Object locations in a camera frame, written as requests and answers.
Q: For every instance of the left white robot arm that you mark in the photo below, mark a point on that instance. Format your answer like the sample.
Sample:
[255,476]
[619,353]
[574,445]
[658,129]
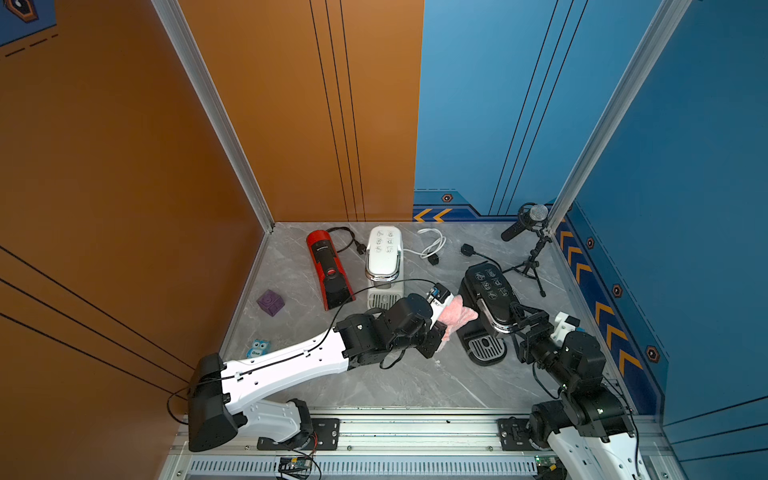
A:
[229,399]

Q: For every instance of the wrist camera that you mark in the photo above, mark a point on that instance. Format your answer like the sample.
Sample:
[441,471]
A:
[439,296]
[563,324]

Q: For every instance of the green circuit board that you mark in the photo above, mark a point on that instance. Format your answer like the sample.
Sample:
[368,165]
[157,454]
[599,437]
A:
[550,468]
[299,468]

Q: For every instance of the green circuit board right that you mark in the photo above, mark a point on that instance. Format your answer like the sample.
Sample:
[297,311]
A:
[550,468]

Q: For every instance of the black microphone on tripod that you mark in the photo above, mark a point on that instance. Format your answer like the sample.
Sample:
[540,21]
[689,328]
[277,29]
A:
[532,220]

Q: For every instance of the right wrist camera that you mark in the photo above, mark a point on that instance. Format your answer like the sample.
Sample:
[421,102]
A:
[563,324]

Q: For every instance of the white coffee machine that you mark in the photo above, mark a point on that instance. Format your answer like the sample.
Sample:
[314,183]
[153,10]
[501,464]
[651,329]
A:
[384,255]

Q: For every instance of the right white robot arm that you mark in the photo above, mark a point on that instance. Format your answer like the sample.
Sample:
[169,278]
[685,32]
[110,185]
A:
[587,425]

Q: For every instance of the black coffee machine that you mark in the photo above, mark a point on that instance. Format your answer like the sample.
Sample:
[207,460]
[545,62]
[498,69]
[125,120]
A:
[485,290]

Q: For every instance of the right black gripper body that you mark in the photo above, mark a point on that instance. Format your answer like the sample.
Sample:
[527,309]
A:
[538,346]

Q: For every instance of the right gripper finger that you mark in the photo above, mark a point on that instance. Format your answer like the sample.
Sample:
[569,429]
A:
[519,312]
[519,327]

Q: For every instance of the blue owl toy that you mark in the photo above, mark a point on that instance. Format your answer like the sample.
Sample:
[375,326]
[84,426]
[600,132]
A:
[258,348]

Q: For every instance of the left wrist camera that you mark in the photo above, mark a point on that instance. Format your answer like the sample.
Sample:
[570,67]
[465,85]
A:
[439,296]

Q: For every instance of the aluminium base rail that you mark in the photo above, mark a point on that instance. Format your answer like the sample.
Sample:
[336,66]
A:
[391,443]

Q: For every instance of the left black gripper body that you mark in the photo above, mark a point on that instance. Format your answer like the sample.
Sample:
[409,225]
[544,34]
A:
[428,342]

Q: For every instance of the pink cloth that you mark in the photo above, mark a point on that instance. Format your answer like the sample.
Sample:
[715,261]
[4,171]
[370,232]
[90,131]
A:
[454,316]

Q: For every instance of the red coffee machine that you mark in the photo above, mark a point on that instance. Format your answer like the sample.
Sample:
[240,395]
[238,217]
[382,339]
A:
[334,285]

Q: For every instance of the green circuit board left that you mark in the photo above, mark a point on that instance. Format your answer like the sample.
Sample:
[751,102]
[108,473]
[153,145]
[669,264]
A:
[299,468]

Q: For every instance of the purple block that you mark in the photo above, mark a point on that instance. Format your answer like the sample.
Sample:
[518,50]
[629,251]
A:
[271,302]

